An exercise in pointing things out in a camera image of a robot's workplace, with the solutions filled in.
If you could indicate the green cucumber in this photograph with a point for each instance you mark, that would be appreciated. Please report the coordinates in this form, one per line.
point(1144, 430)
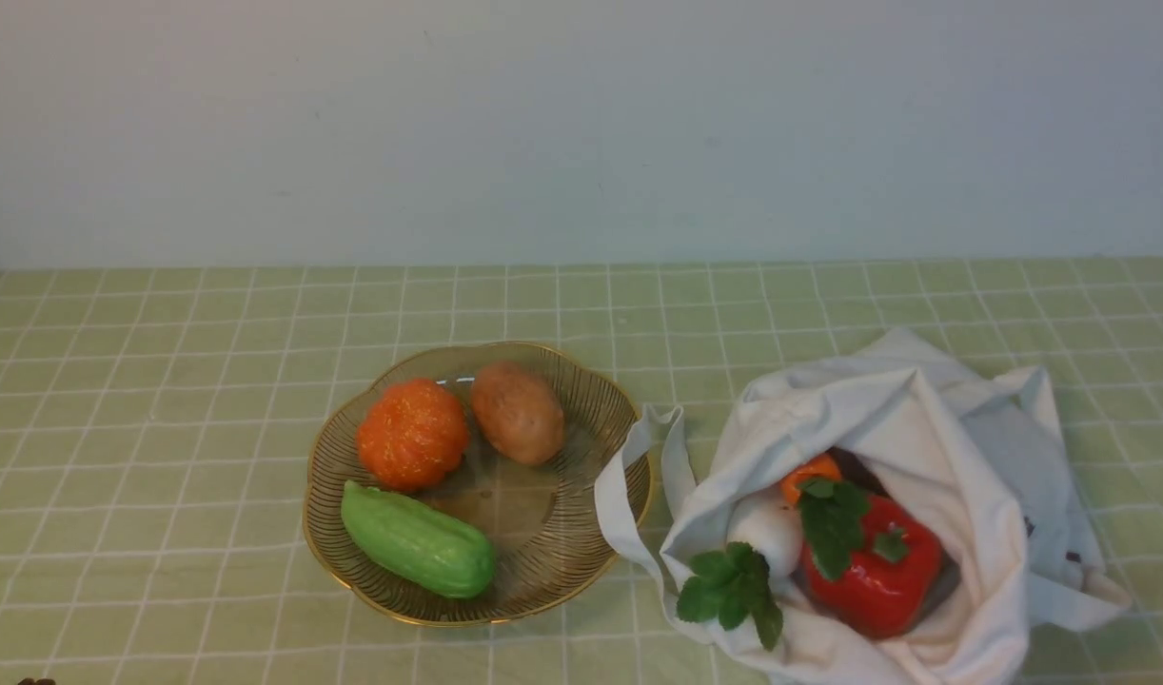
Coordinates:
point(412, 540)

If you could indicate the brown potato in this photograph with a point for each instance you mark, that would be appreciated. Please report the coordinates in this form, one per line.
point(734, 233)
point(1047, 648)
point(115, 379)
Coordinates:
point(518, 413)

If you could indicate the red bell pepper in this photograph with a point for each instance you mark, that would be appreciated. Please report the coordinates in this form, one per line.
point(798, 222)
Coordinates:
point(878, 587)

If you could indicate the white cloth tote bag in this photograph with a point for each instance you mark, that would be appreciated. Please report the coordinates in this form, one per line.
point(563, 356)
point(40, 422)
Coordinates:
point(981, 462)

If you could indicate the orange carrot with leaves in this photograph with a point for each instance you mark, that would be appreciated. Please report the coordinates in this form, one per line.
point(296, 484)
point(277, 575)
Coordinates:
point(830, 510)

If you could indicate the orange pumpkin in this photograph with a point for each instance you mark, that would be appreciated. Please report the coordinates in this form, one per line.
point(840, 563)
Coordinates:
point(413, 437)

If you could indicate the green checkered tablecloth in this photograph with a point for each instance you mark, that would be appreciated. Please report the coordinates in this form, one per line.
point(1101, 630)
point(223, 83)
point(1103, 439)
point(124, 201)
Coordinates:
point(155, 425)

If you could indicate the gold-rimmed glass bowl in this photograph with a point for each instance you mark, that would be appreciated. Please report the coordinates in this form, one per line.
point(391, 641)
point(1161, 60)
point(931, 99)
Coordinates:
point(543, 521)

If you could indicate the white radish with leaves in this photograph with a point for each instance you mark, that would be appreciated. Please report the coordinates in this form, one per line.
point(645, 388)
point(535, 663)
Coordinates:
point(736, 582)

